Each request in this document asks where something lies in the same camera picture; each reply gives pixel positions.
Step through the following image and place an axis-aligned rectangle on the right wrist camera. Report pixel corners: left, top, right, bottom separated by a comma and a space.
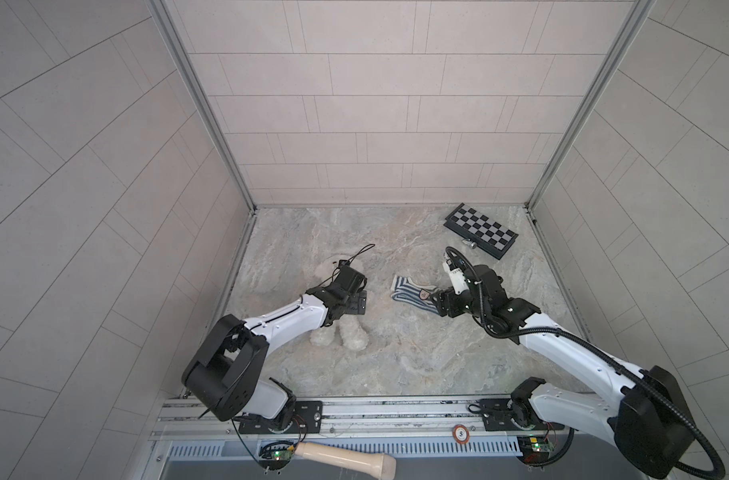
443, 254, 468, 295

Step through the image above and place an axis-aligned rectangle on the right circuit board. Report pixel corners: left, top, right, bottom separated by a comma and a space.
517, 436, 553, 464

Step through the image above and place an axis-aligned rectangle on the left circuit board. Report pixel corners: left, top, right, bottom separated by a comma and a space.
258, 441, 296, 471

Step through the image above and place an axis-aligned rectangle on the black white checkerboard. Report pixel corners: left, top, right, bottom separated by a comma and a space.
444, 203, 519, 260

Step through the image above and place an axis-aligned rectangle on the beige cylindrical handle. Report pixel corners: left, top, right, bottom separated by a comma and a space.
294, 442, 397, 480

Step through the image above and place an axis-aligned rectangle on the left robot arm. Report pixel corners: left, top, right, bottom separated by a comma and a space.
182, 265, 367, 431

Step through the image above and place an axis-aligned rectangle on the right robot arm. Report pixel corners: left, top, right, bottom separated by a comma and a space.
430, 250, 696, 479

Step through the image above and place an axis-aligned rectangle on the circuit board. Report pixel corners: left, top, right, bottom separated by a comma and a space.
258, 441, 296, 471
517, 436, 553, 464

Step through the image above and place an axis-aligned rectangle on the white teddy bear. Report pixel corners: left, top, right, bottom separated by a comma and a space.
306, 259, 369, 352

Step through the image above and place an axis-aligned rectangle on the black corrugated cable conduit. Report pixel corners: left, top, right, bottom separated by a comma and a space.
445, 245, 727, 480

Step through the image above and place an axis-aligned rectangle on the aluminium mounting rail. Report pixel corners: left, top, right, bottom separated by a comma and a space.
150, 392, 651, 445

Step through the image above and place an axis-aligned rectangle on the red round sticker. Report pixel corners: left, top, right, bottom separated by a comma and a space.
452, 424, 470, 445

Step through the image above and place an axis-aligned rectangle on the blue white striped sweater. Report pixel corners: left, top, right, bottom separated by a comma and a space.
391, 276, 439, 315

